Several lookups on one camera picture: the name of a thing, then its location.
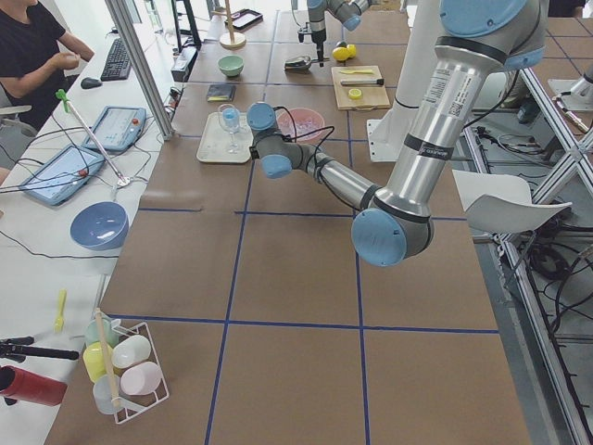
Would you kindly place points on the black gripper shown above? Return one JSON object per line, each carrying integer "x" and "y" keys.
{"x": 319, "y": 38}

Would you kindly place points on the steel ice scoop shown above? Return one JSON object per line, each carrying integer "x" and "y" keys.
{"x": 298, "y": 64}

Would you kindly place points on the pile of clear ice cubes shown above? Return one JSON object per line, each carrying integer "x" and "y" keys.
{"x": 303, "y": 124}

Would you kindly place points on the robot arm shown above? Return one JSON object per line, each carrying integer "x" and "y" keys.
{"x": 470, "y": 40}
{"x": 347, "y": 12}

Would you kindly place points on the blue cup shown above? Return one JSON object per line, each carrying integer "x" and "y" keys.
{"x": 231, "y": 120}

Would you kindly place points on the round yellow lemon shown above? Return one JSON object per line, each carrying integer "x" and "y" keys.
{"x": 341, "y": 53}

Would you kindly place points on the yellow lemon oval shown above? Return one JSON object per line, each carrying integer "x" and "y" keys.
{"x": 352, "y": 50}

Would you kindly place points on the half lemon slice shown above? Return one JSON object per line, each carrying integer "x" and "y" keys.
{"x": 354, "y": 93}

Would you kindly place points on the steel muddler black tip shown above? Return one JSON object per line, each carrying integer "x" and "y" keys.
{"x": 363, "y": 83}

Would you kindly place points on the wooden cutting board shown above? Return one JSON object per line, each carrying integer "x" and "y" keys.
{"x": 372, "y": 97}

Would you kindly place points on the pink bowl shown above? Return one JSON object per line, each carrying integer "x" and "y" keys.
{"x": 309, "y": 138}

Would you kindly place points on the green bowl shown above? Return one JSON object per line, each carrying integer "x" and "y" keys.
{"x": 231, "y": 65}

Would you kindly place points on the grey yellow cloth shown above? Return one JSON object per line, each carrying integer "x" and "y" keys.
{"x": 221, "y": 92}

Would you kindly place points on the clear wine glass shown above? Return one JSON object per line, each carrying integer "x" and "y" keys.
{"x": 233, "y": 147}

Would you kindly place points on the cream bear tray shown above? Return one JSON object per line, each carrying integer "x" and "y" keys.
{"x": 214, "y": 144}

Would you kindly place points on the black keyboard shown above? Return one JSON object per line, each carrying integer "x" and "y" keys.
{"x": 118, "y": 64}

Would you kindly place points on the far teach pendant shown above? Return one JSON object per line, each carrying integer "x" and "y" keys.
{"x": 117, "y": 128}

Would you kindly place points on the teach pendant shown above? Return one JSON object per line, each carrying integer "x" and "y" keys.
{"x": 63, "y": 175}
{"x": 117, "y": 128}

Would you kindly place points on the black mouse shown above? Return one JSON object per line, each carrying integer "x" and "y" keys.
{"x": 90, "y": 83}

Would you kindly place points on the white chair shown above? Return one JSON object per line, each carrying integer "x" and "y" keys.
{"x": 501, "y": 203}

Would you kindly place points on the person in black shirt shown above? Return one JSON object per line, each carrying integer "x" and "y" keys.
{"x": 36, "y": 51}

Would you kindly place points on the near teach pendant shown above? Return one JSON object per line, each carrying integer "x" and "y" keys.
{"x": 63, "y": 175}

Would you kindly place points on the blue bowl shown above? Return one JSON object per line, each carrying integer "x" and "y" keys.
{"x": 101, "y": 226}

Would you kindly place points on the yellow plastic fork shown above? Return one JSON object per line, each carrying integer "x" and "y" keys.
{"x": 61, "y": 302}

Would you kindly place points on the red bottle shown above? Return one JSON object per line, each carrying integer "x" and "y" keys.
{"x": 21, "y": 385}

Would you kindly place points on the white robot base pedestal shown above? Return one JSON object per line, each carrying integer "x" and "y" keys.
{"x": 386, "y": 136}

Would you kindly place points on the aluminium frame post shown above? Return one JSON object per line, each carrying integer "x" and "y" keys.
{"x": 123, "y": 22}

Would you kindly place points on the white wire cup rack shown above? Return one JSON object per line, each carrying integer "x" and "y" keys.
{"x": 123, "y": 366}

